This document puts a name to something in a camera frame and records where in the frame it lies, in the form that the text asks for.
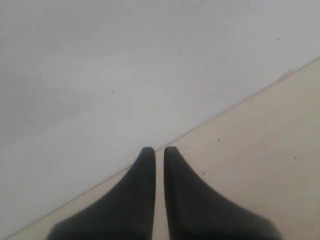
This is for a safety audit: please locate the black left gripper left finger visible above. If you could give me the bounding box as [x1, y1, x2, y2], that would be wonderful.
[47, 147, 156, 240]

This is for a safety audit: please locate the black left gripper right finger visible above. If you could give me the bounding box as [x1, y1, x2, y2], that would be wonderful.
[163, 146, 282, 240]

